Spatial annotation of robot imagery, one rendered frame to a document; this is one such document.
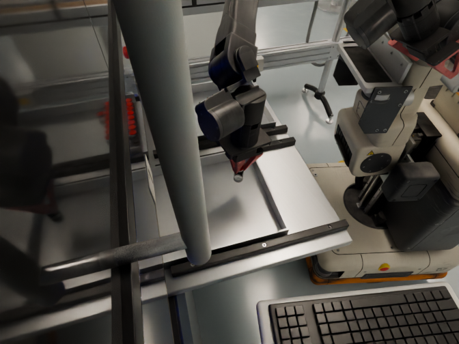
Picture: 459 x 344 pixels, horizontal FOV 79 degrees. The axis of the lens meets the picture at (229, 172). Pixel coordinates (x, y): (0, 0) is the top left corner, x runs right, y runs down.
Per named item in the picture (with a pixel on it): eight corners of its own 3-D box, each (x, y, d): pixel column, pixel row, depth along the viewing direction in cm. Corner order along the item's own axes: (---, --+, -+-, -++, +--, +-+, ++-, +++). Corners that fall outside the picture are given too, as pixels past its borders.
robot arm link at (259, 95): (274, 90, 48) (250, 76, 51) (246, 104, 45) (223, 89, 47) (267, 121, 54) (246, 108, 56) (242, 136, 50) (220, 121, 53)
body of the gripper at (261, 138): (214, 142, 58) (215, 112, 52) (254, 129, 62) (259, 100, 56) (229, 162, 54) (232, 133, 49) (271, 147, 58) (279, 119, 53)
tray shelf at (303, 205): (136, 306, 55) (133, 304, 53) (122, 100, 98) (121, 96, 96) (350, 244, 63) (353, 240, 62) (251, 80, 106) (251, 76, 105)
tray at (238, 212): (132, 278, 57) (127, 272, 54) (126, 181, 72) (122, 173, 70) (286, 236, 62) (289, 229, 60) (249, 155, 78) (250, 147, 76)
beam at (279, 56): (135, 90, 176) (130, 73, 167) (134, 83, 181) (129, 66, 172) (357, 56, 204) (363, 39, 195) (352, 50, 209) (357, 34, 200)
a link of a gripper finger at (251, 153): (217, 166, 65) (219, 135, 58) (243, 156, 67) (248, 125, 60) (231, 186, 61) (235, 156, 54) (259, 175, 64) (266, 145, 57)
